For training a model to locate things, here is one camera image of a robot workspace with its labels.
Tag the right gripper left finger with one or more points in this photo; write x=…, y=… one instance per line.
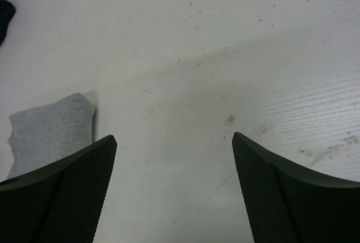
x=60, y=202

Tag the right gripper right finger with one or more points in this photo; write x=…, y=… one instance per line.
x=287, y=202

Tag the grey tank top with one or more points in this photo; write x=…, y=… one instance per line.
x=48, y=133

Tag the folded black tank top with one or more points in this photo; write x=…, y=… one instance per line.
x=7, y=12

